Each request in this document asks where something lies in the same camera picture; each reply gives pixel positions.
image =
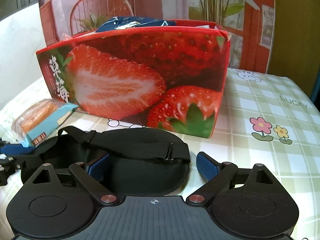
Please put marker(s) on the blue cotton pad bag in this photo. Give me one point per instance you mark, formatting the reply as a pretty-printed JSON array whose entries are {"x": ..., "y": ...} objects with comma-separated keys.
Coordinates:
[{"x": 122, "y": 22}]

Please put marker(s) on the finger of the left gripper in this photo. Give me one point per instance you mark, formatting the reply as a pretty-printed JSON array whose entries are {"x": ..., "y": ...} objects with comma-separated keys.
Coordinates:
[
  {"x": 14, "y": 149},
  {"x": 9, "y": 165}
]

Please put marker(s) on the printed room scene backdrop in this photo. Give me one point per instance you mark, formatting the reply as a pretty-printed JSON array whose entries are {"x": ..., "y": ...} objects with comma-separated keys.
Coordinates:
[{"x": 250, "y": 22}]

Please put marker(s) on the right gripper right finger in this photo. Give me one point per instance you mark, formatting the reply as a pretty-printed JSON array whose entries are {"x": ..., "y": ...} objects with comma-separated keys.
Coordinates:
[{"x": 218, "y": 175}]

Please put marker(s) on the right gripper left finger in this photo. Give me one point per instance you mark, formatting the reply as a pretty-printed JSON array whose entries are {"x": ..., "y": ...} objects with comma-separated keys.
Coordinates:
[{"x": 90, "y": 177}]

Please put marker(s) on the black eye mask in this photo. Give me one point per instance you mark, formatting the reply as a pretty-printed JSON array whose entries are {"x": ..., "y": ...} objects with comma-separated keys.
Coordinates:
[{"x": 128, "y": 162}]

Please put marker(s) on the orange snack packet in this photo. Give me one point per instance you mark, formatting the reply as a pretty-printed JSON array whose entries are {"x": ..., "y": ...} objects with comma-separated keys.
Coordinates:
[{"x": 35, "y": 124}]

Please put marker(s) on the red strawberry cardboard box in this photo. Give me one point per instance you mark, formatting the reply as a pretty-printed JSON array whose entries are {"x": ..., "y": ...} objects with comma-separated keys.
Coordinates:
[{"x": 169, "y": 77}]

